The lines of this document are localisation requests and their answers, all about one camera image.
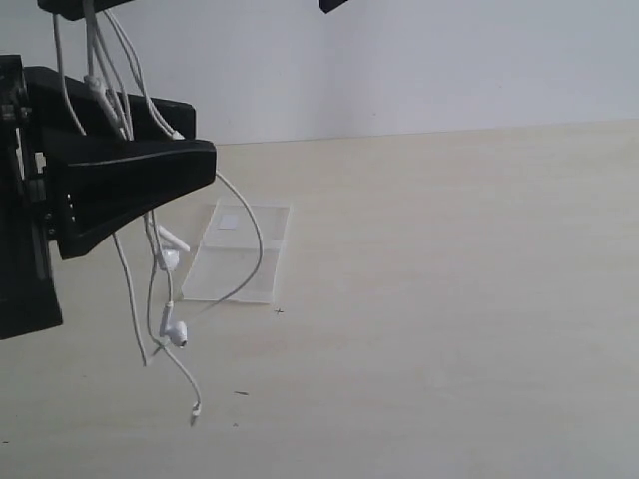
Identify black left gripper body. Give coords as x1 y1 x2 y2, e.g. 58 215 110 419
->
1 55 63 340

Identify white wired earphones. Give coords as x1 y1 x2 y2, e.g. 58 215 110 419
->
52 1 265 425

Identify clear plastic storage case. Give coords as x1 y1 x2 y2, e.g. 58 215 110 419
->
182 197 291 304

